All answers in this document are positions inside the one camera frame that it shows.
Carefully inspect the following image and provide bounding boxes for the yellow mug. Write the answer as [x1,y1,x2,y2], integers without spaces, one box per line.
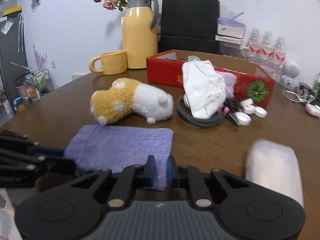
[90,50,128,75]

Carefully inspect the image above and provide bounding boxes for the wire storage cart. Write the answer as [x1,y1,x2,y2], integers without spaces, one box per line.
[14,69,53,105]

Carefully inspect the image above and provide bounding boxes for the grey braided coiled cable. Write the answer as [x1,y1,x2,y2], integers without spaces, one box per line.
[177,95,227,128]

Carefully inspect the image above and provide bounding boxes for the clear food container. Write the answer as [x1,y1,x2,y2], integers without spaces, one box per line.
[220,47,247,59]

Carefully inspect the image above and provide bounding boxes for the white cloth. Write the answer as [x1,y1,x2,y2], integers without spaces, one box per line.
[182,60,227,119]

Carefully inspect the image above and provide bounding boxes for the purple knit towel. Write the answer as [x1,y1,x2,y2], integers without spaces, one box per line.
[64,124,174,191]

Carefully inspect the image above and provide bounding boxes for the yellow thermos jug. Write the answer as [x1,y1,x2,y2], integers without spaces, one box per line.
[122,0,160,70]

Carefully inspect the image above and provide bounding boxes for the lilac cloth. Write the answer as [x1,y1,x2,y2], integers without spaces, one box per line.
[216,70,238,98]

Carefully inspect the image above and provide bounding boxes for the black paper bag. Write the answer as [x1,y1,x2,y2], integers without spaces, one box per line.
[159,0,220,55]

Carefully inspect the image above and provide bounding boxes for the white cable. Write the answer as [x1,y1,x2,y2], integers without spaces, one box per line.
[283,90,308,103]

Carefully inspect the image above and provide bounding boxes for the yellow white plush hamster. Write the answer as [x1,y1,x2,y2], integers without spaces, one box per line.
[90,78,174,125]

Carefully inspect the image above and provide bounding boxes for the stack of white boxes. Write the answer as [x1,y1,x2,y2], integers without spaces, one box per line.
[215,35,247,49]

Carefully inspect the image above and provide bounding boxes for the pink white gadget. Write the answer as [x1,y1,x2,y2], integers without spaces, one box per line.
[305,102,320,117]

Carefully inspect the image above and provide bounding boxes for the white security camera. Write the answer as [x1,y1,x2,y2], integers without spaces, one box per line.
[282,60,300,85]

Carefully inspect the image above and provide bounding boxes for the purple tissue pack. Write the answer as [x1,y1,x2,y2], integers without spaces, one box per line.
[217,12,247,37]

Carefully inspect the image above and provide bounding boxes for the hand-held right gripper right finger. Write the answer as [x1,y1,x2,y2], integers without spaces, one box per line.
[167,156,252,208]

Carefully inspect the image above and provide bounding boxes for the purple wall sticker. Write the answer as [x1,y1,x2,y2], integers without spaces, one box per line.
[33,44,47,70]

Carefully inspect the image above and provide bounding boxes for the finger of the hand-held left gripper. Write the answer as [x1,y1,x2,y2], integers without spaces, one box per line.
[0,149,77,188]
[0,129,65,157]

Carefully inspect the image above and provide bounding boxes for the red cardboard box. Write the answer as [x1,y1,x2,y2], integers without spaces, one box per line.
[146,49,275,105]

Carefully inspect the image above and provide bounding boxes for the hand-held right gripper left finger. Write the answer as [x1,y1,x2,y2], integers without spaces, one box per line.
[67,155,155,208]

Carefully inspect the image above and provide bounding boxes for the grey cabinet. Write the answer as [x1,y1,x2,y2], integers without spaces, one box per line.
[0,12,29,120]

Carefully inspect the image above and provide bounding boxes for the plastic water bottle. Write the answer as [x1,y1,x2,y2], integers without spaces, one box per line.
[246,27,262,63]
[272,36,286,74]
[260,31,274,67]

